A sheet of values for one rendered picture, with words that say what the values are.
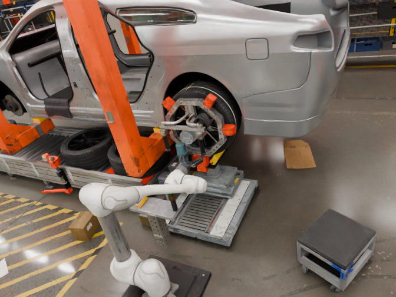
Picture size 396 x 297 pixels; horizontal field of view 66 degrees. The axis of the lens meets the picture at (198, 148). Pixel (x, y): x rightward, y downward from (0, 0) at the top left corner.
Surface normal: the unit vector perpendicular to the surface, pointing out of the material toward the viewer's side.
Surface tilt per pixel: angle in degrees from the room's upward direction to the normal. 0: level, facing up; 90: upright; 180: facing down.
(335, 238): 0
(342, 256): 0
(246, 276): 0
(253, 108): 90
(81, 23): 90
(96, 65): 90
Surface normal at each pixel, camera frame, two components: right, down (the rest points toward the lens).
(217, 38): -0.45, 0.40
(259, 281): -0.18, -0.84
